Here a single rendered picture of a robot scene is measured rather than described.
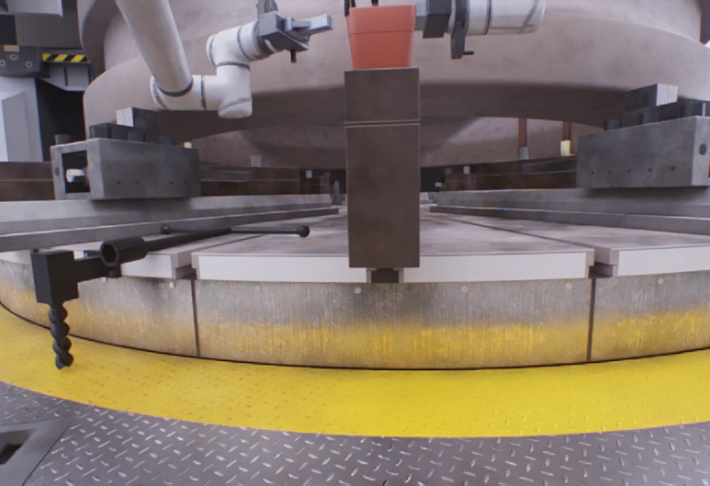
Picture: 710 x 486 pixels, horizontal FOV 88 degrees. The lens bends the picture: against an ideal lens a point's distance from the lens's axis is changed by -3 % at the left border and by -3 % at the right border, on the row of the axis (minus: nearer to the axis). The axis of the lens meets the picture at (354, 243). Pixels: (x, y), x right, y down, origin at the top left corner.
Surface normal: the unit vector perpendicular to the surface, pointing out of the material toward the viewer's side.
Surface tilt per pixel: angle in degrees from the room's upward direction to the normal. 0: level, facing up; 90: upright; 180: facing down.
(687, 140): 90
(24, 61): 90
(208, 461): 0
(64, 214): 71
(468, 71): 90
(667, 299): 90
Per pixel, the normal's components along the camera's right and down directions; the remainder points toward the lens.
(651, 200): -0.91, -0.25
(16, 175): 0.65, 0.08
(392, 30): -0.08, 0.25
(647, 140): -0.95, 0.06
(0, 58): 0.26, 0.11
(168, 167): 0.89, 0.04
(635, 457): -0.02, -0.99
